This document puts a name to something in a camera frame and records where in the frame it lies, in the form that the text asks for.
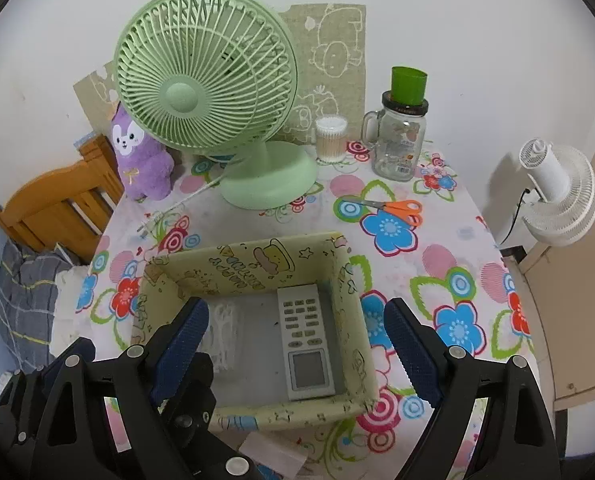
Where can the green desk fan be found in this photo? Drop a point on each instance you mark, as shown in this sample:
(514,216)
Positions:
(182,95)

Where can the white wall fan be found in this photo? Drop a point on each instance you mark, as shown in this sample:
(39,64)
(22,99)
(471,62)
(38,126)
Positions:
(562,195)

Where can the white remote control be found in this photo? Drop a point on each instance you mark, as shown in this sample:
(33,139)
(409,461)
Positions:
(302,330)

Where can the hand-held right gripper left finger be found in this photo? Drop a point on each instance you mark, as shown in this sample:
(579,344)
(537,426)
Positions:
(177,355)

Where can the cotton swab container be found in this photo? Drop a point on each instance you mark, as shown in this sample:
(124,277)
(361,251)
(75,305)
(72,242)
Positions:
(332,142)

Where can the beige printed fabric panel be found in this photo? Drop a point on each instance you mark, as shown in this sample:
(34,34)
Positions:
(95,100)
(327,60)

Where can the grey plaid blanket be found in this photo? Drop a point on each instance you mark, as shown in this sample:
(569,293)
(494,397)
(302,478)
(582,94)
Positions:
(22,300)

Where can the glass mug jar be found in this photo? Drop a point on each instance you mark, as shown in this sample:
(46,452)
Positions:
(395,150)

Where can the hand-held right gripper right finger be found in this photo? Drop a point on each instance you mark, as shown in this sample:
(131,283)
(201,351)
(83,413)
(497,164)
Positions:
(412,355)

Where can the blue printed paper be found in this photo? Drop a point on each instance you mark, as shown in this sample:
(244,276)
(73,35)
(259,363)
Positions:
(85,139)

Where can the small white box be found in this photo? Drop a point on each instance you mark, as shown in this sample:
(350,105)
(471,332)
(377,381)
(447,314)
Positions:
(272,455)

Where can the green plastic cup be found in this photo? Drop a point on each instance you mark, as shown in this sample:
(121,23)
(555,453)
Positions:
(408,85)

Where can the purple plush toy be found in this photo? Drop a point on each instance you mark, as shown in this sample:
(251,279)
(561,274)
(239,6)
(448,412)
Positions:
(137,160)

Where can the beige cabinet door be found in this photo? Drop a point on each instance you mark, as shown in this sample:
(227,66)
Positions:
(577,285)

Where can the printed fabric storage box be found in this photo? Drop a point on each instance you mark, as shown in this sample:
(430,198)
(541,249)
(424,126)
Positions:
(257,260)

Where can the white cloth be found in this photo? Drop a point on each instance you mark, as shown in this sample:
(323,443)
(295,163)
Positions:
(70,290)

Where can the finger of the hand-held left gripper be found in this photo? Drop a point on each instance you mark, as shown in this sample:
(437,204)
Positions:
(52,367)
(197,395)

